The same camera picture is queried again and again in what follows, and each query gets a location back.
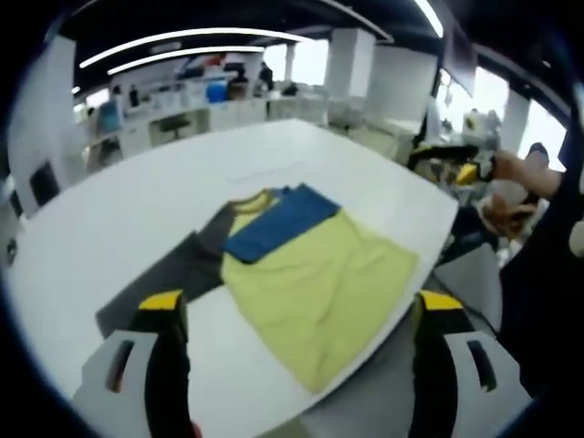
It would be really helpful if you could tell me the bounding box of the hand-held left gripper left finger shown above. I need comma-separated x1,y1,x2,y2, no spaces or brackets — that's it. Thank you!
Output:
68,289,193,438

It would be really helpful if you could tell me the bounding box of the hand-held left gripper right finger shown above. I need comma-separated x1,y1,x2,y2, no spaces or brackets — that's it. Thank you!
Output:
412,290,534,438

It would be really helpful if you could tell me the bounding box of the yellow blue grey long-sleeved garment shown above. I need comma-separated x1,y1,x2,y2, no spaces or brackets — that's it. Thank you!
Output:
95,182,420,394

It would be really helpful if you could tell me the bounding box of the person's right hand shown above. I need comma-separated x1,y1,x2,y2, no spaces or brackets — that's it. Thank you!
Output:
490,151,527,183

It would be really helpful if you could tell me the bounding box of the dark hanging panel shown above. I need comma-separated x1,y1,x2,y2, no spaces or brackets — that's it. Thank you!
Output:
440,26,478,97

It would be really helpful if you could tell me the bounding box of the grey mesh chair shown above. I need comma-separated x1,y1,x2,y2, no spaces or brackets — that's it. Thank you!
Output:
433,245,503,329

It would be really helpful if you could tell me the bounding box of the white square pillar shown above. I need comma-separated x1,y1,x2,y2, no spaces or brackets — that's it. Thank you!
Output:
8,40,77,206
328,29,376,124

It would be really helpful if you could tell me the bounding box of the person's dark clothing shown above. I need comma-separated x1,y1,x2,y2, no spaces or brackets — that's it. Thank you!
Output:
495,172,584,412

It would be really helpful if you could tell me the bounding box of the black cabinet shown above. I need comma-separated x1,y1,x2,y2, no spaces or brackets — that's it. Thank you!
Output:
29,162,60,206

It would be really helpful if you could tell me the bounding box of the white desk row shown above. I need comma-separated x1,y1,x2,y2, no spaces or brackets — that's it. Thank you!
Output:
86,93,329,161

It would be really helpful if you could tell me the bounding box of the blue storage bin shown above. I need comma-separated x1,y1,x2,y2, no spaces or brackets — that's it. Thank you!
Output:
205,81,228,104

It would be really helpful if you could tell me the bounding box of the blue-framed cabinet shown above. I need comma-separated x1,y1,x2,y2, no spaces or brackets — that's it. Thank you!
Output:
99,102,122,133

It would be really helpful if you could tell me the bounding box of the long ceiling light strip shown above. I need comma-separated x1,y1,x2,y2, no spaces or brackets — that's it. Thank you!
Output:
107,45,266,77
79,27,307,69

